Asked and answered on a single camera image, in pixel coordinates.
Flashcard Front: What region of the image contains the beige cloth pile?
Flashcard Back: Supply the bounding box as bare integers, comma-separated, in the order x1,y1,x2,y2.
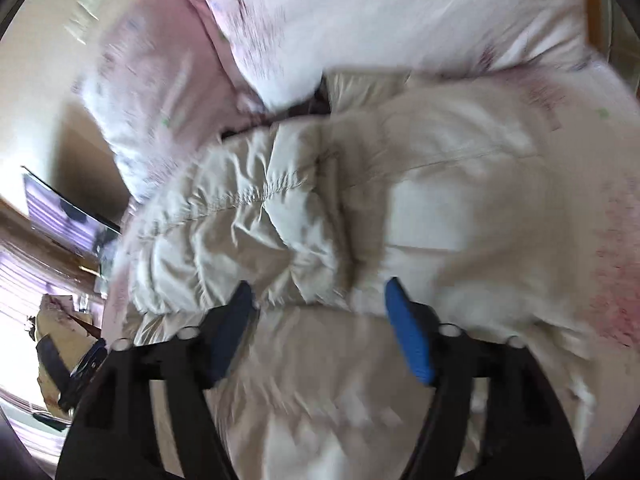
29,294,107,411

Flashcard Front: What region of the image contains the small pink floral pillow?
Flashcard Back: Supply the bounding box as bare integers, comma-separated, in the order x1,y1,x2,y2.
75,0,266,203

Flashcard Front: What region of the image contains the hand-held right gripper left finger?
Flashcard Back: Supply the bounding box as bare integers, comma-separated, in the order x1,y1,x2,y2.
55,281,260,480

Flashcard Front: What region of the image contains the large pink floral pillow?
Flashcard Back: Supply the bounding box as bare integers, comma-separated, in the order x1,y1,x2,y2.
177,0,601,113

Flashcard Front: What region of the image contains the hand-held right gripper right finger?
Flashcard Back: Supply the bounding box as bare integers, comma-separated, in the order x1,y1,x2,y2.
384,277,585,480

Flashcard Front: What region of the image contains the flat screen television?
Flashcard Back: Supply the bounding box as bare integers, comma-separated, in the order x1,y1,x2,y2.
22,167,124,257

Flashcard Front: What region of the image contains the cream puffer jacket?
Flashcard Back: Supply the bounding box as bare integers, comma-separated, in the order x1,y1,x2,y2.
120,72,618,480

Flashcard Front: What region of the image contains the pink printed bed sheet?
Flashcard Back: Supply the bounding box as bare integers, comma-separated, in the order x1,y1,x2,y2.
500,57,640,426

